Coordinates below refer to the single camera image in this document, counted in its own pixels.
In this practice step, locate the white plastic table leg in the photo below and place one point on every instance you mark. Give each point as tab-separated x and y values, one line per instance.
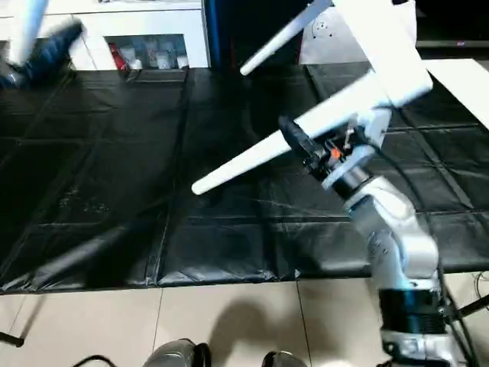
286	38
306	126

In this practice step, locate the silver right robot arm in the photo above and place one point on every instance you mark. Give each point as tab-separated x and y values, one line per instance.
397	237

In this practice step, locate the small bottles on shelf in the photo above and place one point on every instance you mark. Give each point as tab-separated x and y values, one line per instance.
149	53

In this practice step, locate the white cabinet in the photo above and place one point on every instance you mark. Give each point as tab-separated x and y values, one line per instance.
153	19

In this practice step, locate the white plastic bag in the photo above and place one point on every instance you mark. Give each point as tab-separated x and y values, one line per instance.
328	42

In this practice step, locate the black cabinet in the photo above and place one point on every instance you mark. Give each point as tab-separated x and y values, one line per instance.
252	30

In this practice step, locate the white flat sheet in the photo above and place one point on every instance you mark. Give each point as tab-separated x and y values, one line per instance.
462	88

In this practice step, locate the black work mat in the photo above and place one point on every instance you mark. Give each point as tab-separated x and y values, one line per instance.
153	176

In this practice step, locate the black rod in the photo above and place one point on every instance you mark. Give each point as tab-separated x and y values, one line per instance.
474	306

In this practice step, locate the dark right robot foot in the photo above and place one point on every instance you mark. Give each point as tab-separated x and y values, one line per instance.
284	359

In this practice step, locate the dark robot foot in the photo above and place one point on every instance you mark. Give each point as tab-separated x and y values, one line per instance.
284	359
177	354

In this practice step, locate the dark left robot foot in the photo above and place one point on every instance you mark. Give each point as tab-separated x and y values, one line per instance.
177	354

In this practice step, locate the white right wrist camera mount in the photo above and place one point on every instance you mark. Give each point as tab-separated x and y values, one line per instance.
376	126

